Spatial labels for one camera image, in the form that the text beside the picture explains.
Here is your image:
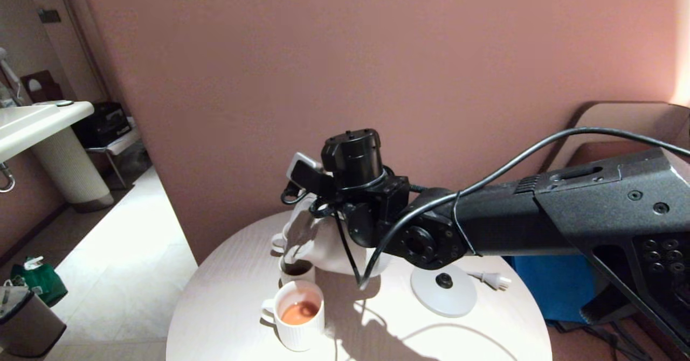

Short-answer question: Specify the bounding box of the white electric kettle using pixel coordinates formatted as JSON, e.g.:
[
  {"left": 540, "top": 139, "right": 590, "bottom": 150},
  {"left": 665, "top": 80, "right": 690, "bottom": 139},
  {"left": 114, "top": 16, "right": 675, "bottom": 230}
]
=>
[{"left": 284, "top": 193, "right": 392, "bottom": 277}]

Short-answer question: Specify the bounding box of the medium white ribbed mug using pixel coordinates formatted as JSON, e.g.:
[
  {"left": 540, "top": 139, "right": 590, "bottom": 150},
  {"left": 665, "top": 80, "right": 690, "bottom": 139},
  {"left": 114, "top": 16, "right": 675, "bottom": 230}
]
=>
[{"left": 271, "top": 226, "right": 292, "bottom": 255}]

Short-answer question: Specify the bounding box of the small white mug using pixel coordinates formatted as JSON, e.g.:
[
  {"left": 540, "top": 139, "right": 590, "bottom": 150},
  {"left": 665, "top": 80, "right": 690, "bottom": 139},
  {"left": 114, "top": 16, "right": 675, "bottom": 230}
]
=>
[{"left": 278, "top": 258, "right": 316, "bottom": 286}]

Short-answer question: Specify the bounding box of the round white kettle base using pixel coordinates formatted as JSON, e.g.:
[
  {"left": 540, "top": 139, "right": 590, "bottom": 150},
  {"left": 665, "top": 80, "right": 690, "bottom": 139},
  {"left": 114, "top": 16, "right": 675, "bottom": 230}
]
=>
[{"left": 411, "top": 264, "right": 478, "bottom": 317}]

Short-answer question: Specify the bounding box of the large white ribbed mug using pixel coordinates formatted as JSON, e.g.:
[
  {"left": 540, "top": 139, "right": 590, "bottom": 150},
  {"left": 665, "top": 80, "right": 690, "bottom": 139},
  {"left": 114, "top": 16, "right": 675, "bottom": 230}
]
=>
[{"left": 261, "top": 280, "right": 326, "bottom": 352}]

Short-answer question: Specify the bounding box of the white power plug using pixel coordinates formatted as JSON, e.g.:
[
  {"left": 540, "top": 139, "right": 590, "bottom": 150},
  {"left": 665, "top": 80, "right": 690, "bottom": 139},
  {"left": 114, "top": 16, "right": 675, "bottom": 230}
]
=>
[{"left": 466, "top": 271, "right": 511, "bottom": 290}]

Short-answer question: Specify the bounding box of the blue cushion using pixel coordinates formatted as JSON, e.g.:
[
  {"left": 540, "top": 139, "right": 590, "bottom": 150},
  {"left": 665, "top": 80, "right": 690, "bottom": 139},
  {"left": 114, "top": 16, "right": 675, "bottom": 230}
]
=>
[{"left": 509, "top": 254, "right": 599, "bottom": 323}]

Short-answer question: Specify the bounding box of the black box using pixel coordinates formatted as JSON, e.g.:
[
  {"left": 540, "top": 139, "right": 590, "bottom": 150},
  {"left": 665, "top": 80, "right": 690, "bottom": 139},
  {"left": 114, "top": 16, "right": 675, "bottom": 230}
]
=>
[{"left": 73, "top": 102, "right": 133, "bottom": 150}]

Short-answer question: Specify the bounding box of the beige leaning board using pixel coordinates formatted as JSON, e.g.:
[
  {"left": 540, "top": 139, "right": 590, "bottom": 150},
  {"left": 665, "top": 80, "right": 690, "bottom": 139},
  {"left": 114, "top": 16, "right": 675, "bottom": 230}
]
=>
[{"left": 539, "top": 102, "right": 690, "bottom": 157}]

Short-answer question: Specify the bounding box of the beige door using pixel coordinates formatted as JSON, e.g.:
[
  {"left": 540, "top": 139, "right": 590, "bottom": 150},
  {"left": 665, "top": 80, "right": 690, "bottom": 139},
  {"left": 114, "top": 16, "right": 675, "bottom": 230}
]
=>
[{"left": 22, "top": 0, "right": 116, "bottom": 108}]

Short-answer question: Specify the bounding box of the white sink counter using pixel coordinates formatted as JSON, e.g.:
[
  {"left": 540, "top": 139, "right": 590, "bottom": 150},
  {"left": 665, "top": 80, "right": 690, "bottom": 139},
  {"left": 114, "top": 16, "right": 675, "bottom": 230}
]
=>
[{"left": 0, "top": 101, "right": 96, "bottom": 165}]

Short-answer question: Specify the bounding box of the green bag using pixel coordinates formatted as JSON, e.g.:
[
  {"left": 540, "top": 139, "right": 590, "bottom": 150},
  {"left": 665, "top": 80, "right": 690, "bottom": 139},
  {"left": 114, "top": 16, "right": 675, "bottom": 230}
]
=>
[{"left": 12, "top": 258, "right": 69, "bottom": 309}]

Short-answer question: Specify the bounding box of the chrome drain pipe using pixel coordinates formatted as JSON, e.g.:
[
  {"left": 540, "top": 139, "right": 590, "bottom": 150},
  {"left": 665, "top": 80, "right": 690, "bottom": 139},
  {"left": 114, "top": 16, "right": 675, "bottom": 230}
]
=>
[{"left": 0, "top": 164, "right": 17, "bottom": 195}]

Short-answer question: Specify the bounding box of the brown trash bin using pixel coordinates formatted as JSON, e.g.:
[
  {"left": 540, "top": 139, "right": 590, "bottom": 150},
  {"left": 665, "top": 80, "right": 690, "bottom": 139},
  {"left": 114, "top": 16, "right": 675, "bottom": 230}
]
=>
[{"left": 0, "top": 280, "right": 68, "bottom": 359}]

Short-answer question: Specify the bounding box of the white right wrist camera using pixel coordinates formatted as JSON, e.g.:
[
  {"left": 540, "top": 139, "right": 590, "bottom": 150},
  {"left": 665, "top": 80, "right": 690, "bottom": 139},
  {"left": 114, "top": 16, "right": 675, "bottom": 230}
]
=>
[{"left": 286, "top": 152, "right": 334, "bottom": 199}]

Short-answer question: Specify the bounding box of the thin black camera cable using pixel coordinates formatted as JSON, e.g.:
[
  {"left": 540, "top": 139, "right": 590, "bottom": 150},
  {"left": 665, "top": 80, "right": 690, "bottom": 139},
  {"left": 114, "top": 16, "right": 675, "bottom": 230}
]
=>
[{"left": 280, "top": 189, "right": 362, "bottom": 289}]

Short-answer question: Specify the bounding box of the white ribbed pedestal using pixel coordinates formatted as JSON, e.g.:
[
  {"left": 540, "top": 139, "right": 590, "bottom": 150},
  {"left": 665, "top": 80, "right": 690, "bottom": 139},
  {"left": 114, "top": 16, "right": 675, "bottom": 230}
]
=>
[{"left": 32, "top": 129, "right": 115, "bottom": 214}]

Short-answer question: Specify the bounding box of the grey bag with straps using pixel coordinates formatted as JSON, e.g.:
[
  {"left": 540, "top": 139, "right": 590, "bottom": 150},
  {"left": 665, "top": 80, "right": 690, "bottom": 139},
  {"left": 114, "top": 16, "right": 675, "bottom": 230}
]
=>
[{"left": 547, "top": 296, "right": 650, "bottom": 361}]

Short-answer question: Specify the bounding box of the brown wall tissue holder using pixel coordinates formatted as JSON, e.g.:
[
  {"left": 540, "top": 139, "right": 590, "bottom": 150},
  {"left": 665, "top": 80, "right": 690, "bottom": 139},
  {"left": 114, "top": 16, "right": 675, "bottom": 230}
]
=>
[{"left": 23, "top": 70, "right": 65, "bottom": 105}]

